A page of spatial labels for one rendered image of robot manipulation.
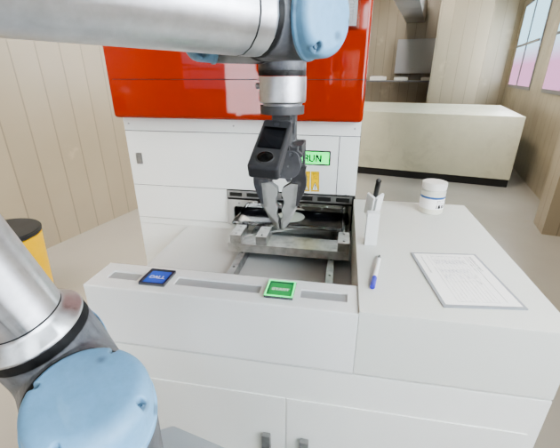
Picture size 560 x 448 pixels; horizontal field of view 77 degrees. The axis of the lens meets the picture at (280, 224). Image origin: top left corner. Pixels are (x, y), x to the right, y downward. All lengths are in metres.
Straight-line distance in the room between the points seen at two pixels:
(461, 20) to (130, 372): 7.50
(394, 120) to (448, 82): 2.53
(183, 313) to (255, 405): 0.26
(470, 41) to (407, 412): 7.14
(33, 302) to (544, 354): 0.75
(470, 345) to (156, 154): 1.11
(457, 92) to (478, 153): 2.50
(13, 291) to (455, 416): 0.75
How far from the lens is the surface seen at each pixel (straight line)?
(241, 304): 0.68
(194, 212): 1.36
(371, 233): 0.88
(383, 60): 8.98
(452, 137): 5.25
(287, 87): 0.56
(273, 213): 0.62
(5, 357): 0.49
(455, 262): 0.88
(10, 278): 0.45
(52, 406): 0.42
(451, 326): 0.69
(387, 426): 0.85
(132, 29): 0.31
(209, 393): 0.86
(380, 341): 0.70
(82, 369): 0.44
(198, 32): 0.33
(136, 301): 0.78
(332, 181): 1.20
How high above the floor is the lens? 1.35
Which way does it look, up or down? 23 degrees down
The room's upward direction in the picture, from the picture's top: straight up
